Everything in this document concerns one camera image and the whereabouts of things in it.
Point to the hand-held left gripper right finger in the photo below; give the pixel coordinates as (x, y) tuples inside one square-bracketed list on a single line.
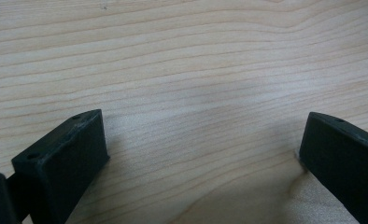
[(344, 161)]

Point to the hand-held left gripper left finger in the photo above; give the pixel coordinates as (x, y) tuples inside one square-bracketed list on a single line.
[(63, 168)]

